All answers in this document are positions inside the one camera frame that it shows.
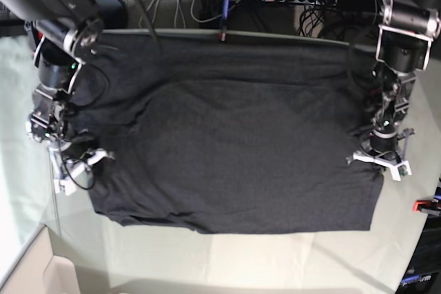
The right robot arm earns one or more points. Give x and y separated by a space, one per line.
64 35

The red black clamp right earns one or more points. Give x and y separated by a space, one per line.
429 207

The light green table cloth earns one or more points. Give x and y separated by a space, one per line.
109 258

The black round stool base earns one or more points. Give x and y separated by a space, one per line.
112 14

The red black clamp centre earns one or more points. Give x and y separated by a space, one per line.
223 21

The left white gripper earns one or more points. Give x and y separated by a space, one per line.
385 150

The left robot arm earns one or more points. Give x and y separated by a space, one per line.
406 33

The black t-shirt with colourful print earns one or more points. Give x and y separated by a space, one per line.
221 139

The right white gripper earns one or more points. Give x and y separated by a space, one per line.
71 174

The beige cardboard box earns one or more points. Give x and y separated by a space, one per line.
38 270

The red black clamp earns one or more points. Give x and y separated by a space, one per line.
223 21
429 207

